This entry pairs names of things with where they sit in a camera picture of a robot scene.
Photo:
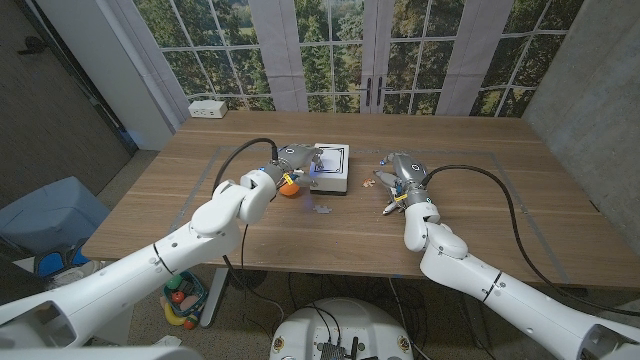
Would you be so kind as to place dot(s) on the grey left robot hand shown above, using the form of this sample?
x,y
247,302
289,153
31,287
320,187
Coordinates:
x,y
297,155

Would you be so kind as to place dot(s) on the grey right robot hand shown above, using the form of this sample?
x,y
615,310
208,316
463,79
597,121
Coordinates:
x,y
410,172

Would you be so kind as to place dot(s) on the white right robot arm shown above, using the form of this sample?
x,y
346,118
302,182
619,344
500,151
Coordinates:
x,y
500,295

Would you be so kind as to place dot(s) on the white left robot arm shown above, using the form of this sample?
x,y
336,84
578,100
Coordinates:
x,y
150,265

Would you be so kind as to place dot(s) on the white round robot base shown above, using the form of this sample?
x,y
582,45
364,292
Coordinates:
x,y
350,320

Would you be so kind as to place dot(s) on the orange ball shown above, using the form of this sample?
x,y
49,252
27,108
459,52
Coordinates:
x,y
289,190

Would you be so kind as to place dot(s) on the white toy airplane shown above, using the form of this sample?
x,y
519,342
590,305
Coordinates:
x,y
391,209

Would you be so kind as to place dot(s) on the yellow toy banana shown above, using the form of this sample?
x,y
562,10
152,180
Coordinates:
x,y
172,317

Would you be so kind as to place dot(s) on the white square box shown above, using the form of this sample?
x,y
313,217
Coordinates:
x,y
332,177

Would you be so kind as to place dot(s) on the printed window garden backdrop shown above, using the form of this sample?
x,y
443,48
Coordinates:
x,y
325,60

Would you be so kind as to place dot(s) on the white power strip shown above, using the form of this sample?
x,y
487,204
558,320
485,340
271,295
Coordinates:
x,y
207,109

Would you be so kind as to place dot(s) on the black round grille device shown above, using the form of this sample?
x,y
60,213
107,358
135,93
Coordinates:
x,y
247,279

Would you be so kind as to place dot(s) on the white table leg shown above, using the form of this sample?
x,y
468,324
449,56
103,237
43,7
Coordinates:
x,y
215,300

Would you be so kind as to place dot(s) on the basket of toys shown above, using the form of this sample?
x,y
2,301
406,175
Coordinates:
x,y
187,295

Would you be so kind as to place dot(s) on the white paper sheet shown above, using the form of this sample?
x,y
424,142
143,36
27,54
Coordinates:
x,y
167,341

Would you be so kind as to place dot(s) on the grey sneaker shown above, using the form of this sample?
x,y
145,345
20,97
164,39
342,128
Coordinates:
x,y
82,274

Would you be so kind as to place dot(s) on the dark wooden door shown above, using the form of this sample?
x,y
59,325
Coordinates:
x,y
50,115

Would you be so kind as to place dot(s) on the dark trouser leg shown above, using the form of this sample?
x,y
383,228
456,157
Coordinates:
x,y
15,280

